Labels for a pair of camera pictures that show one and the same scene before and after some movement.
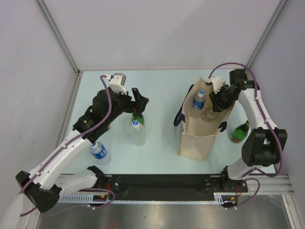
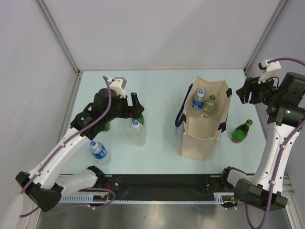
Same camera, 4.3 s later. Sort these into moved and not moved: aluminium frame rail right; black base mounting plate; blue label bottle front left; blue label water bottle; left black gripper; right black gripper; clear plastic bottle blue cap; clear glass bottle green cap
Moved: left black gripper; clear glass bottle green cap; right black gripper
Not moved: clear plastic bottle blue cap; blue label water bottle; blue label bottle front left; black base mounting plate; aluminium frame rail right
